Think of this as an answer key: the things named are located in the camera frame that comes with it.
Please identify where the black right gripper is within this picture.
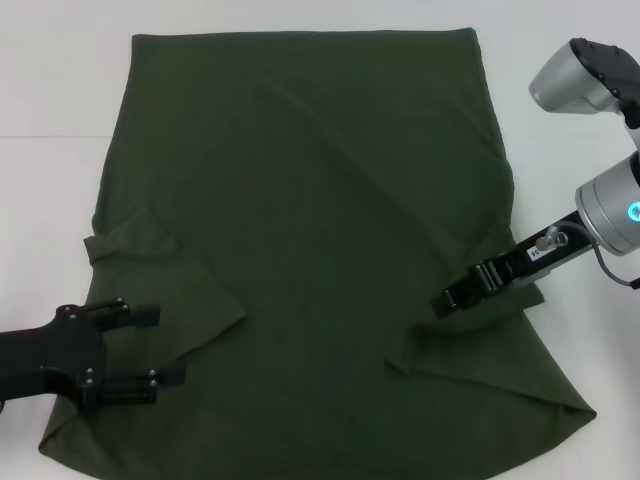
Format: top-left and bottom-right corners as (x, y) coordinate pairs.
(431, 212), (594, 319)

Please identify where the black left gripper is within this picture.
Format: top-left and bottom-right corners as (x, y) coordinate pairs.
(0, 297), (188, 414)

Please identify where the dark green shirt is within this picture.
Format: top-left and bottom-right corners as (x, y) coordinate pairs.
(38, 27), (597, 480)

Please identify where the right arm connector cable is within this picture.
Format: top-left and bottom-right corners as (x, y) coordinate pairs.
(534, 222), (640, 292)

